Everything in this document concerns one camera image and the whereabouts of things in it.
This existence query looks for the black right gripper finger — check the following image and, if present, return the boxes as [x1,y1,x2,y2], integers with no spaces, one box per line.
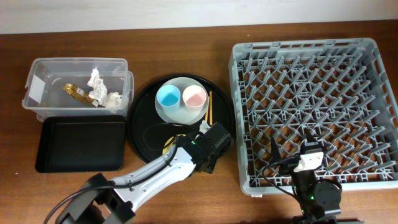
[303,133,324,153]
[270,137,281,164]

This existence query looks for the yellow bowl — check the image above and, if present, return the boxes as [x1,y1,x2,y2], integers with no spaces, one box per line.
[162,134,185,154]

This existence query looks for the wooden chopstick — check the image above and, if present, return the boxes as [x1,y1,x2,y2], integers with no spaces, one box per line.
[208,91,213,126]
[205,105,210,123]

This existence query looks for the white tissue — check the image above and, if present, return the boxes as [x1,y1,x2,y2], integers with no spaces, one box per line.
[103,92,122,108]

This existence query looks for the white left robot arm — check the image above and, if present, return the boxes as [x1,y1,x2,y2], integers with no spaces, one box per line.
[45,122,233,223]

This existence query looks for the grey dishwasher rack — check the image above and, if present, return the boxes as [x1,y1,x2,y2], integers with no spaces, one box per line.
[229,38,397,197]

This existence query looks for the clear plastic waste bin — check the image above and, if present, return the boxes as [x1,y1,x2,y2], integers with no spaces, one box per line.
[22,57,134,121]

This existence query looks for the grey plate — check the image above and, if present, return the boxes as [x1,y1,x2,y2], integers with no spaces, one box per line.
[155,77,209,124]

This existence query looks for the pink cup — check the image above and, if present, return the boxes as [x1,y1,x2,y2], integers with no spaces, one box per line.
[182,85,207,113]

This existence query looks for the round black tray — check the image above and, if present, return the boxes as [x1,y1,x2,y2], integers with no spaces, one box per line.
[126,73,236,163]

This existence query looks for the blue cup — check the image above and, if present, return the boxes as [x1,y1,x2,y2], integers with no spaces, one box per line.
[156,85,181,113]

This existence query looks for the rectangular black tray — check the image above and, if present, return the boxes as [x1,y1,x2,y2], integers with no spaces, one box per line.
[35,115,126,173]

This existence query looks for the crumpled white paper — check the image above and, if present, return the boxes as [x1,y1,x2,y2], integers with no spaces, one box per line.
[87,67,108,105]

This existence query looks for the gold snack wrapper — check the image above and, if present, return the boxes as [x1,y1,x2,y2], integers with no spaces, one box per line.
[63,83,100,107]

